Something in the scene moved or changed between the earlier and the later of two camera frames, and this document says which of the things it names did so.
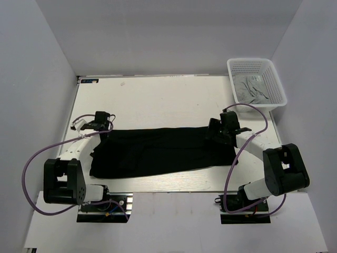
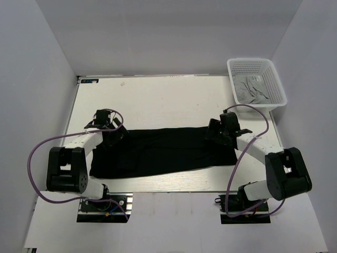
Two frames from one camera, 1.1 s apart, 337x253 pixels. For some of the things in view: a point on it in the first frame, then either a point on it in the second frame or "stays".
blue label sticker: x=89 y=80 stays
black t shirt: x=135 y=152 stays
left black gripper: x=99 y=126 -> x=116 y=132
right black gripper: x=215 y=130 stays
